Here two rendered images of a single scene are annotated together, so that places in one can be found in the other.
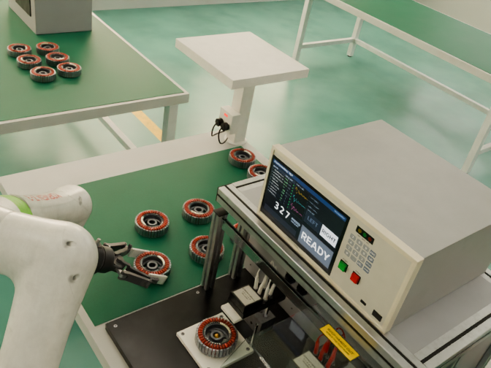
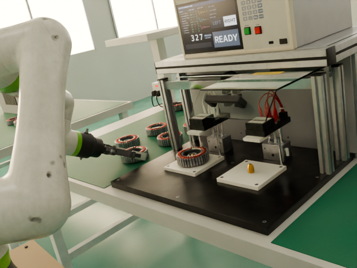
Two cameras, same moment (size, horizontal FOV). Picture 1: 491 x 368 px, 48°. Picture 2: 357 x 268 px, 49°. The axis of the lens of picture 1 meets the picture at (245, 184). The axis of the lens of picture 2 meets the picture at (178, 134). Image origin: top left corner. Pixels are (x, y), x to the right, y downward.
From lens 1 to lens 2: 0.75 m
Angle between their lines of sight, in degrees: 18
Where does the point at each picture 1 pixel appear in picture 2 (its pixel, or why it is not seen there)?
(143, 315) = (136, 170)
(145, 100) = (104, 111)
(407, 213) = not seen: outside the picture
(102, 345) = (112, 193)
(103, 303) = (106, 178)
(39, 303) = (35, 53)
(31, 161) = not seen: hidden behind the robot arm
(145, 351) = (144, 181)
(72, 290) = (57, 45)
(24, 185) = not seen: hidden behind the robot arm
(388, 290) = (280, 14)
